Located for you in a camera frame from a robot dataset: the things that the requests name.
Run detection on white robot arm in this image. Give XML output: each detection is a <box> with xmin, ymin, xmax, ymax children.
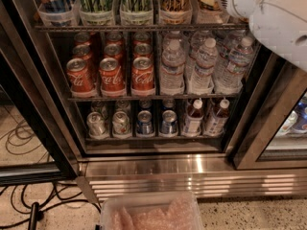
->
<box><xmin>200</xmin><ymin>0</ymin><xmax>307</xmax><ymax>71</ymax></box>

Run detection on middle row right coca-cola can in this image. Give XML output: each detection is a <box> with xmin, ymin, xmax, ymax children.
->
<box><xmin>133</xmin><ymin>43</ymin><xmax>153</xmax><ymax>59</ymax></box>

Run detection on row coca-cola can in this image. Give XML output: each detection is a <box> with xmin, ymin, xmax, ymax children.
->
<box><xmin>104</xmin><ymin>44</ymin><xmax>124</xmax><ymax>61</ymax></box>
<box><xmin>72</xmin><ymin>44</ymin><xmax>97</xmax><ymax>81</ymax></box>
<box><xmin>133</xmin><ymin>43</ymin><xmax>153</xmax><ymax>59</ymax></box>

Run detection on front right coca-cola can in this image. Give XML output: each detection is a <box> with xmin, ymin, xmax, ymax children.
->
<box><xmin>131</xmin><ymin>57</ymin><xmax>155</xmax><ymax>96</ymax></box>

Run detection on middle row centre coca-cola can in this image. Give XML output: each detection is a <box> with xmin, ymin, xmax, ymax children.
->
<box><xmin>104</xmin><ymin>44</ymin><xmax>124</xmax><ymax>61</ymax></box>

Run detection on front middle coca-cola can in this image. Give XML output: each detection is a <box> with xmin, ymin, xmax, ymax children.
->
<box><xmin>99</xmin><ymin>57</ymin><xmax>126</xmax><ymax>97</ymax></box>

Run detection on blue pepsi can right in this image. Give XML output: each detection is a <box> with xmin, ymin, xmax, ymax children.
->
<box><xmin>159</xmin><ymin>110</ymin><xmax>178</xmax><ymax>137</ymax></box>

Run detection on blue pepsi can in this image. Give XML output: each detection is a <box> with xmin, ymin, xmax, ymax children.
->
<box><xmin>159</xmin><ymin>110</ymin><xmax>178</xmax><ymax>137</ymax></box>
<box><xmin>136</xmin><ymin>110</ymin><xmax>154</xmax><ymax>137</ymax></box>

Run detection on middle row left coca-cola can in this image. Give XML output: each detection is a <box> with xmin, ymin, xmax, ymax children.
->
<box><xmin>72</xmin><ymin>44</ymin><xmax>97</xmax><ymax>81</ymax></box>

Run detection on blue pepsi can left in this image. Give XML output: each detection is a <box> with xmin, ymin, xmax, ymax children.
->
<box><xmin>136</xmin><ymin>110</ymin><xmax>154</xmax><ymax>137</ymax></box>

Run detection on right glass fridge door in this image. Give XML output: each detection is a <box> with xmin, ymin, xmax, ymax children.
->
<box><xmin>225</xmin><ymin>47</ymin><xmax>307</xmax><ymax>170</ymax></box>

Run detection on front left coca-cola can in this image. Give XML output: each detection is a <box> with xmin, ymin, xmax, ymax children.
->
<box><xmin>66</xmin><ymin>57</ymin><xmax>97</xmax><ymax>98</ymax></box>

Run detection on silver can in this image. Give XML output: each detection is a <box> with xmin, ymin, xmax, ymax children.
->
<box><xmin>112</xmin><ymin>111</ymin><xmax>131</xmax><ymax>139</ymax></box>
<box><xmin>86</xmin><ymin>112</ymin><xmax>108</xmax><ymax>140</ymax></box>

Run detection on blue can behind right door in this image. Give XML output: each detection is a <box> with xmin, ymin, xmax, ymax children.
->
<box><xmin>292</xmin><ymin>95</ymin><xmax>307</xmax><ymax>134</ymax></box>

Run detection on silver can bottom left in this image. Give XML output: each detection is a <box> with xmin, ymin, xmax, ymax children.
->
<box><xmin>86</xmin><ymin>112</ymin><xmax>108</xmax><ymax>140</ymax></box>

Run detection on steel fridge base grille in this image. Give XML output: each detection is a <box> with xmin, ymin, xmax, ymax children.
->
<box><xmin>76</xmin><ymin>154</ymin><xmax>307</xmax><ymax>202</ymax></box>

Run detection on left open fridge door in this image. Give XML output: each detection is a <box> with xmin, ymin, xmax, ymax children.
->
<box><xmin>0</xmin><ymin>0</ymin><xmax>79</xmax><ymax>186</ymax></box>

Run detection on middle water bottle front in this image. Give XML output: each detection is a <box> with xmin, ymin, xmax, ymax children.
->
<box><xmin>189</xmin><ymin>37</ymin><xmax>218</xmax><ymax>95</ymax></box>

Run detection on water bottle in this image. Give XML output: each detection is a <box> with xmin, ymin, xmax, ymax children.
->
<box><xmin>160</xmin><ymin>39</ymin><xmax>185</xmax><ymax>95</ymax></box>
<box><xmin>214</xmin><ymin>36</ymin><xmax>253</xmax><ymax>94</ymax></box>
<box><xmin>189</xmin><ymin>37</ymin><xmax>218</xmax><ymax>95</ymax></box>

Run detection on left water bottle front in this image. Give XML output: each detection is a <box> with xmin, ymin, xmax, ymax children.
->
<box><xmin>160</xmin><ymin>39</ymin><xmax>185</xmax><ymax>95</ymax></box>

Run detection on right water bottle front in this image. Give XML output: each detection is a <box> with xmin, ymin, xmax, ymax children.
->
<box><xmin>214</xmin><ymin>36</ymin><xmax>253</xmax><ymax>94</ymax></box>

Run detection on right iced tea bottle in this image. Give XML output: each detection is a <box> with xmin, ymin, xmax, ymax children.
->
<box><xmin>204</xmin><ymin>99</ymin><xmax>230</xmax><ymax>137</ymax></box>

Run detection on iced tea bottle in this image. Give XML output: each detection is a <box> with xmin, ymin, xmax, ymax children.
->
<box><xmin>182</xmin><ymin>99</ymin><xmax>203</xmax><ymax>136</ymax></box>
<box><xmin>204</xmin><ymin>99</ymin><xmax>230</xmax><ymax>137</ymax></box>

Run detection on left iced tea bottle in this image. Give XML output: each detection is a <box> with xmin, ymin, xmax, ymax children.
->
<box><xmin>182</xmin><ymin>99</ymin><xmax>203</xmax><ymax>136</ymax></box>

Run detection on clear plastic bin bubble wrap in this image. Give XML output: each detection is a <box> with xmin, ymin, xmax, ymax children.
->
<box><xmin>100</xmin><ymin>192</ymin><xmax>204</xmax><ymax>230</ymax></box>

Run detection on top wire fridge shelf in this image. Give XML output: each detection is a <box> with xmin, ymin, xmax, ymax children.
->
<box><xmin>35</xmin><ymin>23</ymin><xmax>248</xmax><ymax>33</ymax></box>

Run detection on wire fridge shelf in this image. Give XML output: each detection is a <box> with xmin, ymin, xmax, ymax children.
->
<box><xmin>35</xmin><ymin>23</ymin><xmax>248</xmax><ymax>33</ymax></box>
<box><xmin>68</xmin><ymin>93</ymin><xmax>239</xmax><ymax>102</ymax></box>

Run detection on middle wire fridge shelf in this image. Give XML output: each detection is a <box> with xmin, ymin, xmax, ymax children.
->
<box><xmin>68</xmin><ymin>93</ymin><xmax>239</xmax><ymax>102</ymax></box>

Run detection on black cables on floor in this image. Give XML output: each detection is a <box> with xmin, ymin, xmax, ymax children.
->
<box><xmin>0</xmin><ymin>181</ymin><xmax>102</xmax><ymax>230</ymax></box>

